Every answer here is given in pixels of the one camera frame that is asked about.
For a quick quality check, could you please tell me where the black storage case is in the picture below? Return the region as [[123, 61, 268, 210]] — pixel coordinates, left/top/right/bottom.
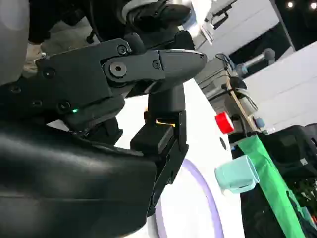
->
[[260, 125, 317, 179]]

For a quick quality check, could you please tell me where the pale green mug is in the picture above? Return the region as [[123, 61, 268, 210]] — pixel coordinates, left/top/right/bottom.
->
[[214, 154, 260, 196]]

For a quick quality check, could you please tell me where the wooden stick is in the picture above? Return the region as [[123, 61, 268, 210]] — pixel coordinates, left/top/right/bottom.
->
[[226, 74, 259, 135]]

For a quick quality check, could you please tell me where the green cloth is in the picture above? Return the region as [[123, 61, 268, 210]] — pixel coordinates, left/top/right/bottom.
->
[[237, 132, 310, 238]]

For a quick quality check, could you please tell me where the red round push button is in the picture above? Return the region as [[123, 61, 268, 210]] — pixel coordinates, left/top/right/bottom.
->
[[214, 111, 235, 135]]

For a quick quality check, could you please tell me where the white cabinet with black handle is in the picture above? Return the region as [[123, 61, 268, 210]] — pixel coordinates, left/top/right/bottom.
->
[[198, 0, 295, 58]]

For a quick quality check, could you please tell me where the lilac plate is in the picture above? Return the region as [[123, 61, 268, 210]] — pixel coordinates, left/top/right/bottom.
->
[[155, 158, 225, 238]]

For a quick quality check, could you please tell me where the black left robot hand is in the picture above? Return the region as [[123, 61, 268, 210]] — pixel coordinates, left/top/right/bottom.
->
[[118, 0, 196, 54]]

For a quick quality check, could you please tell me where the grey robot body shell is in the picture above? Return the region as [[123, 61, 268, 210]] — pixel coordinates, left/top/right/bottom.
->
[[0, 0, 31, 85]]

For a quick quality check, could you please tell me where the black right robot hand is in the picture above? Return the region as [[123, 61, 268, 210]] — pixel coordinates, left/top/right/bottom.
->
[[0, 38, 208, 238]]

